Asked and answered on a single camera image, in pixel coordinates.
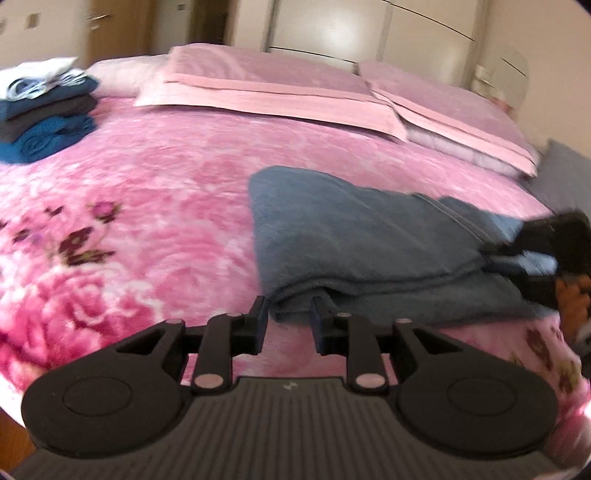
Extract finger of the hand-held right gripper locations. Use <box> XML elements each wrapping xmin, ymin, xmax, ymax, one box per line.
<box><xmin>479</xmin><ymin>219</ymin><xmax>532</xmax><ymax>259</ymax></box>

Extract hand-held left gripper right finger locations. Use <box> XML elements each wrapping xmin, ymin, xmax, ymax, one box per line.
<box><xmin>310</xmin><ymin>295</ymin><xmax>465</xmax><ymax>394</ymax></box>

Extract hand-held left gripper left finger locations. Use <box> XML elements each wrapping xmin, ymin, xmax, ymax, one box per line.
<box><xmin>117</xmin><ymin>295</ymin><xmax>267</xmax><ymax>395</ymax></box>

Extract blue jeans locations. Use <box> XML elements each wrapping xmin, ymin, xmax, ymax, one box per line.
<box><xmin>248</xmin><ymin>166</ymin><xmax>561</xmax><ymax>326</ymax></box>

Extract person's right hand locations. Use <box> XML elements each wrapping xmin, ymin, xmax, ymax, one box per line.
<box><xmin>556</xmin><ymin>272</ymin><xmax>591</xmax><ymax>337</ymax></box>

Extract grey-blue cushion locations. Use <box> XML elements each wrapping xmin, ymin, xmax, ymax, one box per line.
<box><xmin>522</xmin><ymin>138</ymin><xmax>591</xmax><ymax>217</ymax></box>

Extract lilac striped pillow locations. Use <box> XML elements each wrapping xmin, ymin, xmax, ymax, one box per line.
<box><xmin>406</xmin><ymin>127</ymin><xmax>527</xmax><ymax>178</ymax></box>

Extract pink floral blanket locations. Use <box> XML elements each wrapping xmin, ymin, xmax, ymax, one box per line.
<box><xmin>0</xmin><ymin>95</ymin><xmax>591</xmax><ymax>462</ymax></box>

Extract pink pillow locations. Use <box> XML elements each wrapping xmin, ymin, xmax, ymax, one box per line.
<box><xmin>358</xmin><ymin>60</ymin><xmax>541</xmax><ymax>178</ymax></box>
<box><xmin>134</xmin><ymin>44</ymin><xmax>409</xmax><ymax>141</ymax></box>

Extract oval mirror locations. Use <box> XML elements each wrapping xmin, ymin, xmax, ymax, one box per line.
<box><xmin>499</xmin><ymin>48</ymin><xmax>529</xmax><ymax>101</ymax></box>

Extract white tiered cosmetic shelf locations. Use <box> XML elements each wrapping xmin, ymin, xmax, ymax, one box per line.
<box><xmin>475</xmin><ymin>65</ymin><xmax>498</xmax><ymax>93</ymax></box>

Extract white wardrobe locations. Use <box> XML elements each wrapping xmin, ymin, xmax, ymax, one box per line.
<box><xmin>263</xmin><ymin>0</ymin><xmax>490</xmax><ymax>88</ymax></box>

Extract white striped pillow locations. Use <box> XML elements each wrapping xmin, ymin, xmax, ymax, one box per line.
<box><xmin>85</xmin><ymin>55</ymin><xmax>169</xmax><ymax>97</ymax></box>

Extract dark grey folded garment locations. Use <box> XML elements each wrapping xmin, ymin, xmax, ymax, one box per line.
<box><xmin>0</xmin><ymin>95</ymin><xmax>99</xmax><ymax>143</ymax></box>

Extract wooden door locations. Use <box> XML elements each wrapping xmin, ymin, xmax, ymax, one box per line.
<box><xmin>88</xmin><ymin>0</ymin><xmax>158</xmax><ymax>61</ymax></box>

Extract light blue folded garment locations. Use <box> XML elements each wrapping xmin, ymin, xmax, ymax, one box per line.
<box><xmin>7</xmin><ymin>69</ymin><xmax>86</xmax><ymax>100</ymax></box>

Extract white folded garment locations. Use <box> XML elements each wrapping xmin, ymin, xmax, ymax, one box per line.
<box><xmin>0</xmin><ymin>56</ymin><xmax>79</xmax><ymax>100</ymax></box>

